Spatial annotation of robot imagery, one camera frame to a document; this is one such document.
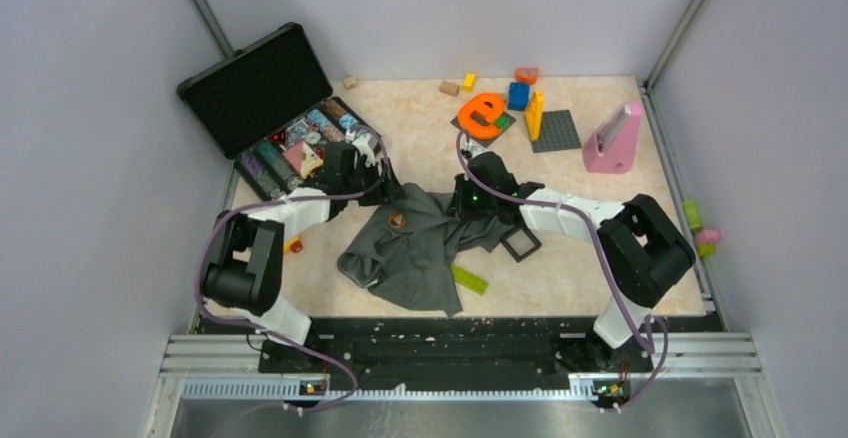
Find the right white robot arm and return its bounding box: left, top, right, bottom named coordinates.
left=453, top=144, right=696, bottom=370

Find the small green lego brick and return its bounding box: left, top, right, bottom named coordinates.
left=494, top=114, right=510, bottom=129

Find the small dark grey baseplate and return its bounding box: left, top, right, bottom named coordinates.
left=451, top=108, right=517, bottom=149

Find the small beige wooden cube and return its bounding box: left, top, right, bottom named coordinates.
left=343, top=76, right=358, bottom=89

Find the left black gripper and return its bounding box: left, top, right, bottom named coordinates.
left=343, top=157, right=407, bottom=206

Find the pink wedge stand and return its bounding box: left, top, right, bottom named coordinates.
left=582, top=100, right=644, bottom=174

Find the green block outside table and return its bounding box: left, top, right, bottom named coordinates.
left=682, top=199, right=704, bottom=232

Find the small yellow block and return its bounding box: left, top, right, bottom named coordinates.
left=461, top=72, right=476, bottom=92

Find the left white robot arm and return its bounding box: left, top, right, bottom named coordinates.
left=195, top=126, right=405, bottom=372

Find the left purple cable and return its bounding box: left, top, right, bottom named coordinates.
left=193, top=136, right=392, bottom=416

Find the lime green lego brick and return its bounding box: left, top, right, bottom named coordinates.
left=451, top=264, right=489, bottom=296

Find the pink block outside table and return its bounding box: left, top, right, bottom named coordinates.
left=693, top=228, right=722, bottom=245

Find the orange curved toy piece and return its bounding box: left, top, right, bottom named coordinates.
left=514, top=67, right=540, bottom=85

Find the yellow red toy car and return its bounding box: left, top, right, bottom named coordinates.
left=283, top=237, right=303, bottom=254

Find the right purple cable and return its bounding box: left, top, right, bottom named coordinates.
left=455, top=131, right=670, bottom=413

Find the white cable duct rail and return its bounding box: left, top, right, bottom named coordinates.
left=181, top=378, right=598, bottom=402

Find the yellow upright lego block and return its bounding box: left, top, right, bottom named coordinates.
left=524, top=91, right=544, bottom=142

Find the tan wooden block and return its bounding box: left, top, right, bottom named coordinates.
left=439, top=80, right=460, bottom=97

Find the purple cable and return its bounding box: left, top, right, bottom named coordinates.
left=193, top=136, right=392, bottom=416
left=455, top=131, right=670, bottom=413

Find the large grey lego baseplate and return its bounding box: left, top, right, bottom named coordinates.
left=531, top=110, right=582, bottom=153

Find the grey t-shirt garment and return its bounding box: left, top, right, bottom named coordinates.
left=336, top=183, right=511, bottom=317

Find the black open poker chip case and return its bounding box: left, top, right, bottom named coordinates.
left=176, top=22, right=366, bottom=201

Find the black square frame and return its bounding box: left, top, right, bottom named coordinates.
left=499, top=227, right=542, bottom=263

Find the pink yellow card box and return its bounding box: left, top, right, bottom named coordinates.
left=283, top=141, right=324, bottom=179

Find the blue lego block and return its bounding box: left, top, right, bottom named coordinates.
left=507, top=81, right=531, bottom=111

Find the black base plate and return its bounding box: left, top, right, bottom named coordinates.
left=198, top=315, right=723, bottom=393

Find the orange letter e block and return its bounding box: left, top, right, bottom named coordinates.
left=457, top=93, right=506, bottom=140

